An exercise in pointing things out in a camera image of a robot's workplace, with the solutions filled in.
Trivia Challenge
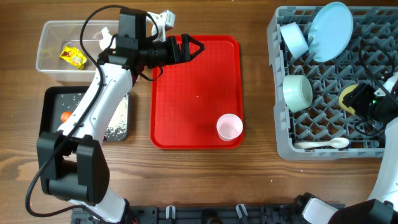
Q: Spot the pink cup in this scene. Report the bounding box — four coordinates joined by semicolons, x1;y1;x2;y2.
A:
216;113;243;141

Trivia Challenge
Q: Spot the yellow snack wrapper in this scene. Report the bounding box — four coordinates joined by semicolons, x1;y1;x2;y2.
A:
59;46;87;70

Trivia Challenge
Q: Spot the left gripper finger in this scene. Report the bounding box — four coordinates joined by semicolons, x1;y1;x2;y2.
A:
182;34;205;50
186;48;205;62

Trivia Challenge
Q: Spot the grey dishwasher rack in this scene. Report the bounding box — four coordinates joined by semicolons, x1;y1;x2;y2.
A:
267;6;397;160

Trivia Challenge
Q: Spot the white plastic spoon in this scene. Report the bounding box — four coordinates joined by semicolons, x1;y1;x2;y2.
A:
294;138;349;149

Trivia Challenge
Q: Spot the clear plastic bin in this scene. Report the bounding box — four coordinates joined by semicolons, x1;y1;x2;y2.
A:
36;20;118;83

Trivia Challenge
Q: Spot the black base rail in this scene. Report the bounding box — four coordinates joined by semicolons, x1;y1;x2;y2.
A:
70;203;348;224

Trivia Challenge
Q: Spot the red serving tray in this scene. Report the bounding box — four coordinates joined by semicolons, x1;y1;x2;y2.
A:
149;35;244;150

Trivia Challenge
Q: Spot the orange carrot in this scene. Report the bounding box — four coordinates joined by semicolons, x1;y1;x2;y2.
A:
60;111;72;123

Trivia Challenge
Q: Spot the spilled rice pile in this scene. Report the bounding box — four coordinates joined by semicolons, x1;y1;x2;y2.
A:
60;93;130;139

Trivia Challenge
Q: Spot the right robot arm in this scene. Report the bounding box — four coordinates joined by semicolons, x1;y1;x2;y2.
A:
290;114;397;224

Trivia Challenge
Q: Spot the white napkin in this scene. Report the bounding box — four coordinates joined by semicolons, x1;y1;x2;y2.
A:
99;27;113;50

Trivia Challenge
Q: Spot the light blue rice bowl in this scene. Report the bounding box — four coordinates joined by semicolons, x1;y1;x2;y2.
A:
280;22;308;59

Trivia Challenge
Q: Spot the black tray bin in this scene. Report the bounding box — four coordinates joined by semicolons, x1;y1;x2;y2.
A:
39;86;130;135

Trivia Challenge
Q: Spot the yellow cup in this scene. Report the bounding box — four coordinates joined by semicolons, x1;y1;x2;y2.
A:
338;84;359;115

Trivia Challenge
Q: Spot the light blue plate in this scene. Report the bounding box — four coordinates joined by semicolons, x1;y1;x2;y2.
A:
308;2;353;63

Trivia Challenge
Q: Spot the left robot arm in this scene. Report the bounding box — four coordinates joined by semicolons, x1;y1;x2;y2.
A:
33;6;196;223

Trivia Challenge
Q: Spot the green bowl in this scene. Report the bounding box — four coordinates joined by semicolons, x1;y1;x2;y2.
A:
282;75;313;113

